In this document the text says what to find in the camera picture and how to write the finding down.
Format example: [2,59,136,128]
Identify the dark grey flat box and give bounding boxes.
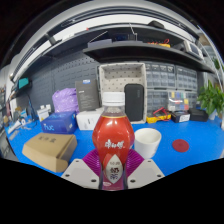
[74,78,100,112]

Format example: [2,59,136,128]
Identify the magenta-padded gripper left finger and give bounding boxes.
[61,148,102,190]

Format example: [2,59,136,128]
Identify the black zip case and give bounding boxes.
[188,107,209,122]

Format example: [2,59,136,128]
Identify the brown cardboard box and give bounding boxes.
[21,132,78,173]

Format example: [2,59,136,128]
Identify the teal device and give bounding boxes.
[17,77,30,90]

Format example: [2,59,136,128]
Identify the small white boxes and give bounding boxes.
[36,104,53,122]

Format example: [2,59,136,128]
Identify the white perforated tray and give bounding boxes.
[98,62,148,125]

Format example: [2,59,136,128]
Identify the grey small-parts drawer cabinet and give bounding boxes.
[144,62,177,89]
[146,89,169,113]
[188,91,199,109]
[175,65,198,92]

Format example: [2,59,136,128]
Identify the white cup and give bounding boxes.
[133,127,163,159]

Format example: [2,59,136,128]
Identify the yellow multimeter red leads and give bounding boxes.
[145,107,173,125]

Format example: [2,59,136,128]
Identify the purple plastic bag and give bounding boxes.
[51,87,80,114]

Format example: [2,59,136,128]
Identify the black box white label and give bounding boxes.
[170,110,191,124]

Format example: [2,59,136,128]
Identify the red drink bottle white cap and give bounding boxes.
[91,91,136,192]

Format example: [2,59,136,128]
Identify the black rounded case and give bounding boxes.
[148,19,165,30]

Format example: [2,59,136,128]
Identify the black rectangular speaker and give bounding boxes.
[123,83,145,123]

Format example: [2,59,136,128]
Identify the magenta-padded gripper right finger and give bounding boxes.
[126,148,165,190]

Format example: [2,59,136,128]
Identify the yellow tool red handles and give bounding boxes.
[146,38,172,48]

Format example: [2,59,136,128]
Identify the blue cardboard box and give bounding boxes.
[40,111,78,135]

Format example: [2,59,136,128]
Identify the flat round red coaster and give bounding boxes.
[171,138,190,154]

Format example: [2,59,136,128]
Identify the white bench instrument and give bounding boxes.
[183,40,204,60]

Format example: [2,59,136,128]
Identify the potted green plant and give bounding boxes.
[196,79,224,121]

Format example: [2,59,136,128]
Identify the clear organizer box coloured parts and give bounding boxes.
[167,90,190,113]

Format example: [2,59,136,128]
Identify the black wall shelf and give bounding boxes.
[83,40,214,74]

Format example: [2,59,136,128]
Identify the white cardboard box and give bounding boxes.
[75,108,104,131]

